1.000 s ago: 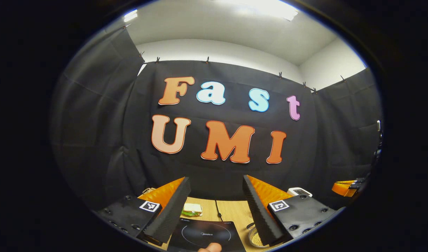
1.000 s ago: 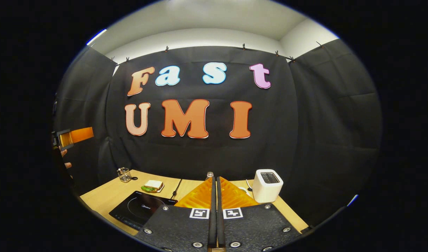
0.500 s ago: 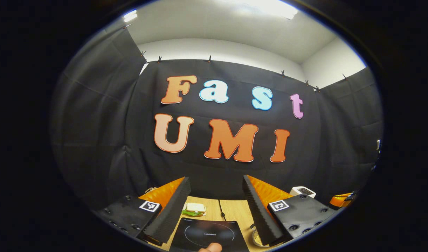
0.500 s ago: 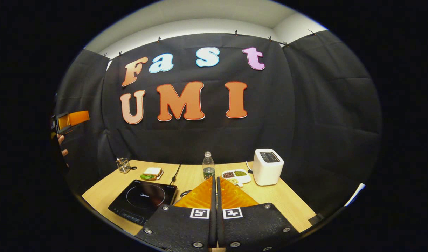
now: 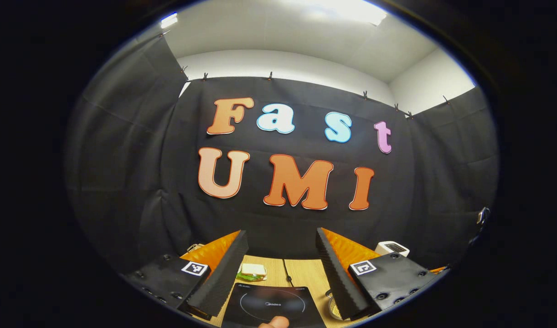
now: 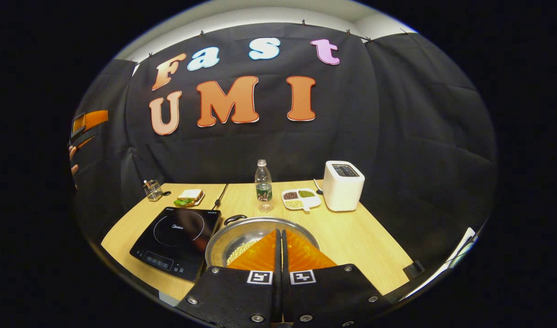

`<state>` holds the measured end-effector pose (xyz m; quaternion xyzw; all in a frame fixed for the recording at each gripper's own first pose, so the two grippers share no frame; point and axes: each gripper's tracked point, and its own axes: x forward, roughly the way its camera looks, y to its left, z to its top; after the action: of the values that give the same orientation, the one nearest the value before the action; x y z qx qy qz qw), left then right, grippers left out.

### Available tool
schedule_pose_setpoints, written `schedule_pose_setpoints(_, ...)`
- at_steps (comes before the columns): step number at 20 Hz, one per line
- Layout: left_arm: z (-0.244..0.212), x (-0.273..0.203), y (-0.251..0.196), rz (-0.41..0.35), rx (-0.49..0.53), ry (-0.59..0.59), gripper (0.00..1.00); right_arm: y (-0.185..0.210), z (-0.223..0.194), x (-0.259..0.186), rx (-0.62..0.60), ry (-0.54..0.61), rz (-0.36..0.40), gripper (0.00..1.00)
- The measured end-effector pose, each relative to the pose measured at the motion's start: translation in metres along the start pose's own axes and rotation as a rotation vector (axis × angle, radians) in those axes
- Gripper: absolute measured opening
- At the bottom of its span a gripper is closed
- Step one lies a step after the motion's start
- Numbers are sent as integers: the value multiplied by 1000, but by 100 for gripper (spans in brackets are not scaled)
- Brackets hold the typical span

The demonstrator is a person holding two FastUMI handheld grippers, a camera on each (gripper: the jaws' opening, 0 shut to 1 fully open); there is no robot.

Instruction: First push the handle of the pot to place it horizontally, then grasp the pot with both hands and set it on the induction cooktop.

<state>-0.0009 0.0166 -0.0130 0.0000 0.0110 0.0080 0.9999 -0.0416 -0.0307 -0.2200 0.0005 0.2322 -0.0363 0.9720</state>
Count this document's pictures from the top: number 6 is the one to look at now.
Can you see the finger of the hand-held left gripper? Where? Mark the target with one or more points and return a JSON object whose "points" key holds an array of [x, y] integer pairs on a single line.
{"points": [[95, 118], [86, 142]]}

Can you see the sandwich with lettuce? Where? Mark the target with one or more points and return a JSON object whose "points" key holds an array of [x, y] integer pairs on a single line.
{"points": [[189, 196]]}

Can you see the black backdrop cloth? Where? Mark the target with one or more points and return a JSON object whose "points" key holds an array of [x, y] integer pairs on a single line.
{"points": [[397, 136]]}

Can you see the pile of yellow soybeans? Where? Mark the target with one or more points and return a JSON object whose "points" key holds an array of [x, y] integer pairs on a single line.
{"points": [[241, 251]]}

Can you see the black induction cooktop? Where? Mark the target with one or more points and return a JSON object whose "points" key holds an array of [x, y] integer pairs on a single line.
{"points": [[178, 241]]}

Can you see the white toaster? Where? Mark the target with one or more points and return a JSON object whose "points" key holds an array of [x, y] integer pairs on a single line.
{"points": [[343, 189]]}

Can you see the black table clamp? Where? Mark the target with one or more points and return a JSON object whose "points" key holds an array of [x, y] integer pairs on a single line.
{"points": [[414, 269]]}

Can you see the clear plastic water bottle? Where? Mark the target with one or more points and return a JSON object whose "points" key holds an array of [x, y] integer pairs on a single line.
{"points": [[264, 187]]}

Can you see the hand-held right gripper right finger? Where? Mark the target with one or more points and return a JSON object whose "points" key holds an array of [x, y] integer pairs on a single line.
{"points": [[315, 300]]}

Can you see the small white plate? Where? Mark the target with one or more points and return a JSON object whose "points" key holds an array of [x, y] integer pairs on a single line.
{"points": [[200, 199]]}

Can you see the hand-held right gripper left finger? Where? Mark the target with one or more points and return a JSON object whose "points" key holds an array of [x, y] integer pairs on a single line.
{"points": [[260, 300]]}

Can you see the white divided bean dish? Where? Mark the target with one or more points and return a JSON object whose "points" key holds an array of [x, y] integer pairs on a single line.
{"points": [[301, 200]]}

